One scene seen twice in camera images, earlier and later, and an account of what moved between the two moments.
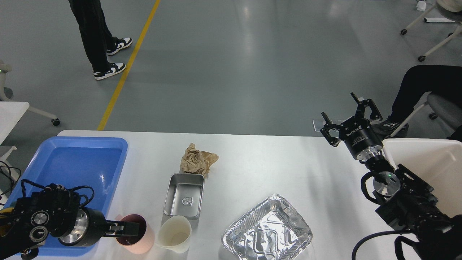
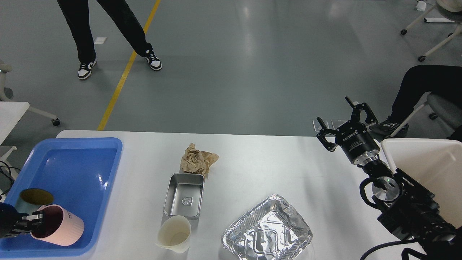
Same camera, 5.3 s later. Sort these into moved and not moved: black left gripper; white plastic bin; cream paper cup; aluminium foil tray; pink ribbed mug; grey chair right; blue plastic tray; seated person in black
Moved: black left gripper; pink ribbed mug
Not moved: blue plastic tray; aluminium foil tray; grey chair right; seated person in black; cream paper cup; white plastic bin
